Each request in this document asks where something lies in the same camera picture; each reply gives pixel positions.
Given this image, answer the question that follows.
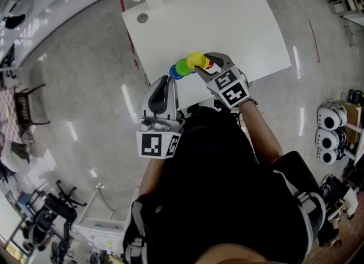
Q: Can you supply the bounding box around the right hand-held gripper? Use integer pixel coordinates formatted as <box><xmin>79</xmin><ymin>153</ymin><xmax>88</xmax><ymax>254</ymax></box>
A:
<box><xmin>194</xmin><ymin>52</ymin><xmax>251</xmax><ymax>110</ymax></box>

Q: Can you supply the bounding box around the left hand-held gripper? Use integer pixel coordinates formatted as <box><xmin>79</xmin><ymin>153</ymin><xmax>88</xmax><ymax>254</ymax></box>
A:
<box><xmin>135</xmin><ymin>75</ymin><xmax>186</xmax><ymax>160</ymax></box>

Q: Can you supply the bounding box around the yellow plastic cup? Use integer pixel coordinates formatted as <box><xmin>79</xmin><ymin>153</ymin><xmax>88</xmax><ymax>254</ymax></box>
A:
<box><xmin>186</xmin><ymin>51</ymin><xmax>210</xmax><ymax>71</ymax></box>

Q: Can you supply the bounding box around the blue plastic cup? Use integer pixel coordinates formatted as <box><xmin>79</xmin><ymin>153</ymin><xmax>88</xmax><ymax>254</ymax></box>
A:
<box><xmin>169</xmin><ymin>64</ymin><xmax>197</xmax><ymax>81</ymax></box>

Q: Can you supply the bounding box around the green plastic cup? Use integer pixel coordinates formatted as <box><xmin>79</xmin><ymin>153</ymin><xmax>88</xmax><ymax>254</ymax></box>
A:
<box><xmin>175</xmin><ymin>59</ymin><xmax>195</xmax><ymax>77</ymax></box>

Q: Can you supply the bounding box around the black gray shoulder harness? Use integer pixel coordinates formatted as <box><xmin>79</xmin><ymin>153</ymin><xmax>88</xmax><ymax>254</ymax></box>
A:
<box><xmin>122</xmin><ymin>151</ymin><xmax>326</xmax><ymax>264</ymax></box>

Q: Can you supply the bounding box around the person's left forearm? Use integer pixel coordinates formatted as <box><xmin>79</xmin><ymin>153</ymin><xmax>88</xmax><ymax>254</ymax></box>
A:
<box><xmin>138</xmin><ymin>156</ymin><xmax>166</xmax><ymax>197</ymax></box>

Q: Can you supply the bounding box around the person's right forearm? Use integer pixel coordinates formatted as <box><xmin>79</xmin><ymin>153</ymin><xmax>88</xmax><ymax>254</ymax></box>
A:
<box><xmin>239</xmin><ymin>100</ymin><xmax>284</xmax><ymax>168</ymax></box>

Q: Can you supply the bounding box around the person's black shirt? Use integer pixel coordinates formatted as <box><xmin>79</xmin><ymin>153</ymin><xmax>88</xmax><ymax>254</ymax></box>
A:
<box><xmin>122</xmin><ymin>105</ymin><xmax>326</xmax><ymax>264</ymax></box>

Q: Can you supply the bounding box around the white round headset device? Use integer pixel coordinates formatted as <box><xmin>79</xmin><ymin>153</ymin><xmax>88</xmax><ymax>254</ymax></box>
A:
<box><xmin>317</xmin><ymin>102</ymin><xmax>348</xmax><ymax>131</ymax></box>
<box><xmin>316</xmin><ymin>146</ymin><xmax>345</xmax><ymax>166</ymax></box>
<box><xmin>314</xmin><ymin>127</ymin><xmax>346</xmax><ymax>151</ymax></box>

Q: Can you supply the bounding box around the black office chair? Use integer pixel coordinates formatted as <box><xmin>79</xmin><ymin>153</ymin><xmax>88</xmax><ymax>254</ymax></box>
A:
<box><xmin>45</xmin><ymin>179</ymin><xmax>88</xmax><ymax>221</ymax></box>

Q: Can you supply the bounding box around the black metal bench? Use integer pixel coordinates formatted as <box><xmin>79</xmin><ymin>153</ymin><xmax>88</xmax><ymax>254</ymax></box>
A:
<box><xmin>13</xmin><ymin>82</ymin><xmax>51</xmax><ymax>127</ymax></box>

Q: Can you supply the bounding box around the white rolling cart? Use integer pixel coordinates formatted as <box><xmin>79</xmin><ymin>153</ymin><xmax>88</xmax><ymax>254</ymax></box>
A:
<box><xmin>72</xmin><ymin>185</ymin><xmax>129</xmax><ymax>257</ymax></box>

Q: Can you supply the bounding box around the brown wooden board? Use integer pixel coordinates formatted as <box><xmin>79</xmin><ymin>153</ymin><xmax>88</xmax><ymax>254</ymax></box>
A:
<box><xmin>341</xmin><ymin>100</ymin><xmax>363</xmax><ymax>146</ymax></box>

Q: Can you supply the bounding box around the black bag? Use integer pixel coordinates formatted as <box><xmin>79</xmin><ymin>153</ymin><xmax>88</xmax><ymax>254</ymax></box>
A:
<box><xmin>2</xmin><ymin>14</ymin><xmax>27</xmax><ymax>30</ymax></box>

